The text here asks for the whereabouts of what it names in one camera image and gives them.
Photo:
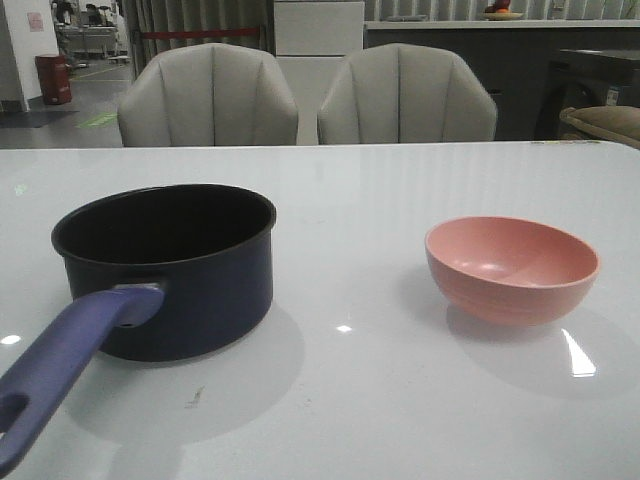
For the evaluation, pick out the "left beige upholstered chair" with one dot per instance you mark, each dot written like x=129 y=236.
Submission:
x=209 y=95

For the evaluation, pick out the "beige upholstered chair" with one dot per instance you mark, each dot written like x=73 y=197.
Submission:
x=401 y=93
x=209 y=95

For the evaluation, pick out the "grey pleated curtain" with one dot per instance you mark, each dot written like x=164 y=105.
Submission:
x=170 y=15

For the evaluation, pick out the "white cabinet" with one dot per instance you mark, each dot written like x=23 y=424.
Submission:
x=311 y=37

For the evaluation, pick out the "dark side table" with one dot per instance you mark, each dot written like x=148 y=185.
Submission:
x=586 y=78

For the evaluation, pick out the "dark blue saucepan purple handle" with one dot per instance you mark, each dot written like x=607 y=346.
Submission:
x=156 y=274

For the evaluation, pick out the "fruit plate on counter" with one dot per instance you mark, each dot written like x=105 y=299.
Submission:
x=500 y=10

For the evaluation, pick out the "grey counter with white top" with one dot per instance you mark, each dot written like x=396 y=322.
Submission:
x=510 y=58

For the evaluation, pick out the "right beige upholstered chair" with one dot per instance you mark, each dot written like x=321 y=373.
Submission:
x=401 y=93

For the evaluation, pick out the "tan cushion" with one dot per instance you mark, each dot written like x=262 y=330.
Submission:
x=618 y=124

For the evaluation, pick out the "red barrier belt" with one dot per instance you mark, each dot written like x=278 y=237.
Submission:
x=202 y=34

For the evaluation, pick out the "pink plastic bowl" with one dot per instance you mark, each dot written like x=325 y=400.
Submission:
x=510 y=271

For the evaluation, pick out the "red trash bin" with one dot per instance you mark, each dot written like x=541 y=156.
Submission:
x=53 y=79

